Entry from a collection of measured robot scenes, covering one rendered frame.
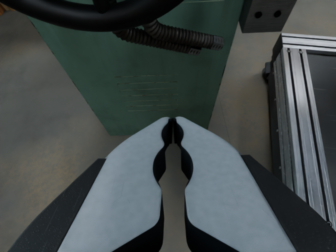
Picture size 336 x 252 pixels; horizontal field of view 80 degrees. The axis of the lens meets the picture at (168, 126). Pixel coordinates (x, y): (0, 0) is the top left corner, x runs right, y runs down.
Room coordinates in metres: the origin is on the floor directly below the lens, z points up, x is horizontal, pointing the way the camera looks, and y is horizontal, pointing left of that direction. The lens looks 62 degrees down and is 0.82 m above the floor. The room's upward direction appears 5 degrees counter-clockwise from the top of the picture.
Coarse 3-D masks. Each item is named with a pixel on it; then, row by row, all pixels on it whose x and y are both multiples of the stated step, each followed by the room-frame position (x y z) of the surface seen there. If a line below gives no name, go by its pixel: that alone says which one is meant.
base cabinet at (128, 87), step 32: (192, 0) 0.39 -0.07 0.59; (224, 0) 0.39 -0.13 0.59; (64, 32) 0.41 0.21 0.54; (96, 32) 0.40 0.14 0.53; (224, 32) 0.39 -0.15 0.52; (64, 64) 0.41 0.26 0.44; (96, 64) 0.41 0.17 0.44; (128, 64) 0.40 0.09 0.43; (160, 64) 0.39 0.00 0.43; (192, 64) 0.39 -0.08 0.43; (224, 64) 0.38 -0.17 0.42; (96, 96) 0.41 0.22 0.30; (128, 96) 0.40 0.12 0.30; (160, 96) 0.39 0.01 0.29; (192, 96) 0.39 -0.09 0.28; (128, 128) 0.41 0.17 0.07
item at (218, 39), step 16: (112, 0) 0.28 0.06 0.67; (112, 32) 0.27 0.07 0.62; (128, 32) 0.27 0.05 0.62; (144, 32) 0.29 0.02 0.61; (160, 32) 0.27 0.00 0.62; (176, 32) 0.28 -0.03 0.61; (192, 32) 0.29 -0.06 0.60; (160, 48) 0.28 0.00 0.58; (176, 48) 0.29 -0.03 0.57; (192, 48) 0.29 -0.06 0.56
